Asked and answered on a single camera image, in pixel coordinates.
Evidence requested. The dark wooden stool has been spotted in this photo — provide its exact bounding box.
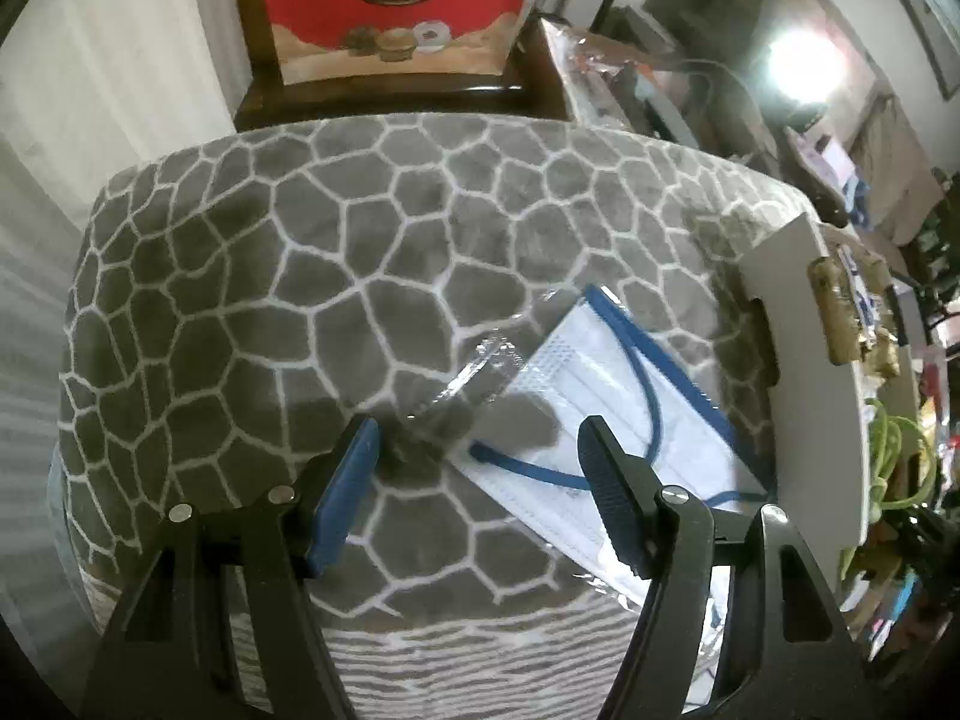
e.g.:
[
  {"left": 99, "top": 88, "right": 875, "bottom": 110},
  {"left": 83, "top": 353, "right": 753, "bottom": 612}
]
[{"left": 232, "top": 15, "right": 576, "bottom": 134}]

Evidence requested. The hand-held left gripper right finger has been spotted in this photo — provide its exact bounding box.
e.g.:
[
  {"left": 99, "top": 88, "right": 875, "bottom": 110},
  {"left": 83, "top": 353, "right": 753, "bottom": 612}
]
[{"left": 576, "top": 415, "right": 884, "bottom": 720}]

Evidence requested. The cube lamp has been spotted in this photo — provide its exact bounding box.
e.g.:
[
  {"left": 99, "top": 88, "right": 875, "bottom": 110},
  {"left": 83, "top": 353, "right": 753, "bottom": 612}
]
[{"left": 763, "top": 21, "right": 835, "bottom": 104}]

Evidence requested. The clear plastic bag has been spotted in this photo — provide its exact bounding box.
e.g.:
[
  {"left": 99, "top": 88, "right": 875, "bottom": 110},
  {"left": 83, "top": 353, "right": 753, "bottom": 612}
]
[{"left": 544, "top": 15, "right": 655, "bottom": 141}]

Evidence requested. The grey patterned cushion cover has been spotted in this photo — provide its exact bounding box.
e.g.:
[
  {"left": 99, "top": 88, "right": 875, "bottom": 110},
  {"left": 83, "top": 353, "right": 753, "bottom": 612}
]
[{"left": 45, "top": 116, "right": 820, "bottom": 720}]

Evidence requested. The red cupcake print box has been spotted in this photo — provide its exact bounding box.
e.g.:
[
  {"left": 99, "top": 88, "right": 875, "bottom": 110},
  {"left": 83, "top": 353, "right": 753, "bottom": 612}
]
[{"left": 229, "top": 0, "right": 550, "bottom": 89}]

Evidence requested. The green cable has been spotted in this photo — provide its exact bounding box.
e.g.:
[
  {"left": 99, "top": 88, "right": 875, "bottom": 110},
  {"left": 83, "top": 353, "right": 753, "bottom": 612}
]
[{"left": 840, "top": 397, "right": 940, "bottom": 580}]

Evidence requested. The white blue face mask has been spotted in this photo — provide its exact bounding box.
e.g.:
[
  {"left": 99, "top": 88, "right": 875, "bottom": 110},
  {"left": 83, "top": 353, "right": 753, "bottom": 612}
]
[{"left": 409, "top": 283, "right": 777, "bottom": 620}]

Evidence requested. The brown bedding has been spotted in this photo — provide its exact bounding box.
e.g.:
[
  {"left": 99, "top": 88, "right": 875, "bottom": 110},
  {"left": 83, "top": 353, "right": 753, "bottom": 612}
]
[{"left": 847, "top": 90, "right": 947, "bottom": 242}]

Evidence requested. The white and brown cardboard box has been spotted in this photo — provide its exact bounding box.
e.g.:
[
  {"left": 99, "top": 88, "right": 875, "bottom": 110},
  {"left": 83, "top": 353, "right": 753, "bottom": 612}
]
[{"left": 739, "top": 211, "right": 932, "bottom": 616}]

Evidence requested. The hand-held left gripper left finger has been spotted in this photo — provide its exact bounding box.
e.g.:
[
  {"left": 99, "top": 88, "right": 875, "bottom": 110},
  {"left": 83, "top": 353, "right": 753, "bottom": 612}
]
[{"left": 79, "top": 416, "right": 381, "bottom": 720}]

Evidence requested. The gold tissue pack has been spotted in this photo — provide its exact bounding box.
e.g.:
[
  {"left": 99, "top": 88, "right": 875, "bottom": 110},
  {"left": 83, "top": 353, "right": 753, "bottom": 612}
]
[{"left": 806, "top": 255, "right": 902, "bottom": 381}]

